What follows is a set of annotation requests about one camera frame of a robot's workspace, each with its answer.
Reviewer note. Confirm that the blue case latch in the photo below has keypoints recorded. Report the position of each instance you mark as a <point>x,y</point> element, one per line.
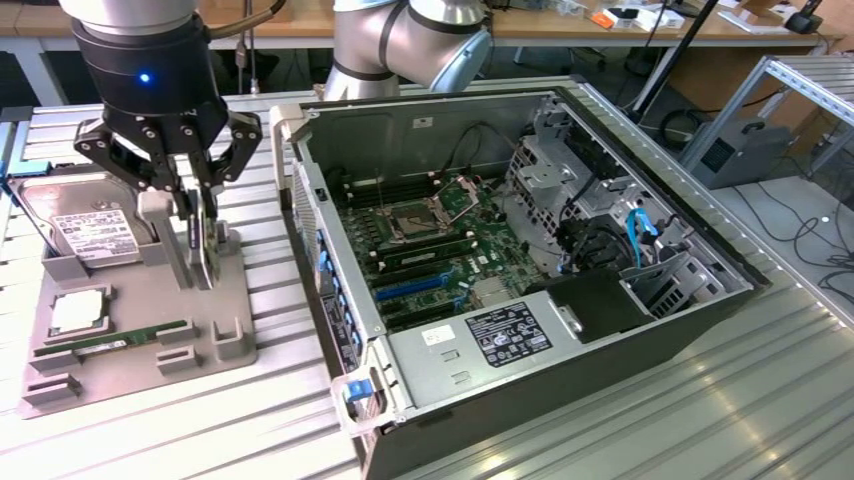
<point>356,390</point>

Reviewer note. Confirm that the black tripod pole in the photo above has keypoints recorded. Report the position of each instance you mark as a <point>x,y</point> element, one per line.
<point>673,55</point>

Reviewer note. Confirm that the graphics card with black shroud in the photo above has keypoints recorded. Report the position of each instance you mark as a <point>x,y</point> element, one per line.
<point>200,250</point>

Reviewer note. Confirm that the perforated metal drive cage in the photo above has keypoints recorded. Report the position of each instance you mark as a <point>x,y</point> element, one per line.
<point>540,210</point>

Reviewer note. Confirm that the open black PC case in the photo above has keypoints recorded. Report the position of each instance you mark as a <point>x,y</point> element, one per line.
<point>600,380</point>

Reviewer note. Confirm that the long wooden desk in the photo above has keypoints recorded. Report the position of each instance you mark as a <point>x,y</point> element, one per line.
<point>547,25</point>

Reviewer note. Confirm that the aluminium profile frame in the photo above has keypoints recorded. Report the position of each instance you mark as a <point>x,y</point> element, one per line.
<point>820,80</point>

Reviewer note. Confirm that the green RAM stick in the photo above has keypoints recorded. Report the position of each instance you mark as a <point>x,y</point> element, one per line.
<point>133,336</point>

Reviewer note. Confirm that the orange and white box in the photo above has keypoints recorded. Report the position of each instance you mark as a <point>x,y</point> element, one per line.
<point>601,19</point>

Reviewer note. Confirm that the blue disk caddy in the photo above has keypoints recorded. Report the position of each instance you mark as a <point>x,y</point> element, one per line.
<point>29,168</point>

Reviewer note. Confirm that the silver power supply unit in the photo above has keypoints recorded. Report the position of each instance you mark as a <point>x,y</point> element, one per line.
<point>467,370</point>

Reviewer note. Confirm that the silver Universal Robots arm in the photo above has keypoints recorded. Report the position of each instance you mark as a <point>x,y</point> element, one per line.
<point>400,40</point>

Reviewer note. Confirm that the blue expansion slot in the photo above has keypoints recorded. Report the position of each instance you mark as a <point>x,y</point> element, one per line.
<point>409,288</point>

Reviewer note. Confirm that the silver hard disk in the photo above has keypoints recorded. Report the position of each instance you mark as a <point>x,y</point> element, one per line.
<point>73,210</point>

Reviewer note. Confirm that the black RAM stick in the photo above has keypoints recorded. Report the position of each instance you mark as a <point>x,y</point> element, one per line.
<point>420,256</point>

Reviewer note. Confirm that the CPU socket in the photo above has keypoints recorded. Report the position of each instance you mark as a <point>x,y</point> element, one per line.
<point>413,220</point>

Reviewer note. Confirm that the metal socket cover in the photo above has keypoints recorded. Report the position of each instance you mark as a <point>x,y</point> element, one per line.
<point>456,197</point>

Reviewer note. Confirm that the silver CPU chip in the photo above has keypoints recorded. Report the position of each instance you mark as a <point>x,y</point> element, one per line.
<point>76,310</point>

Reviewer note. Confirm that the grey plastic parts rack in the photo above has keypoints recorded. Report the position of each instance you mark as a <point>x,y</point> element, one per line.
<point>133,300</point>

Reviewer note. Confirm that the grey aluminium profile post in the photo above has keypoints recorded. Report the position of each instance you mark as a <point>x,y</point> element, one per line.
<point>14,140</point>

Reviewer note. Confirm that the black expansion slot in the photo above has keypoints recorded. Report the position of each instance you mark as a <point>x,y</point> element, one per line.
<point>416,317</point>

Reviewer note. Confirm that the black plastic shroud box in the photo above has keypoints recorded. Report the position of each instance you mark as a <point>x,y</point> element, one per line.
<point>593,305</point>

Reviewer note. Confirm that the silver disk bay bracket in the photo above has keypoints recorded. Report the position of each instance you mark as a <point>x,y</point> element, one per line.
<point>673,285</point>

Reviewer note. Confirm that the silver chipset heat sink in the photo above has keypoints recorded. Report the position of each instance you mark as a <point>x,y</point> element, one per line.
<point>489,292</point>

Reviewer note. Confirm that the white device box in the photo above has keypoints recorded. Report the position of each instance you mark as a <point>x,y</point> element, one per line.
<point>656,20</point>

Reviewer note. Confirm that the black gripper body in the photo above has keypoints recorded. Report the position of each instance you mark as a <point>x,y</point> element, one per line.
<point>153,75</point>

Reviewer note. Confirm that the grey box device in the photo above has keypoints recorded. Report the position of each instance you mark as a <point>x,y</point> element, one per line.
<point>753,155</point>

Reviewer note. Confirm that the green motherboard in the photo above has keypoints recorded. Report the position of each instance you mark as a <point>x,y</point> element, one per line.
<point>493,235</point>

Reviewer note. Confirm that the thin metal locking lever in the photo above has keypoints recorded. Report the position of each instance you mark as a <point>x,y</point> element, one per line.
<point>378,192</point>

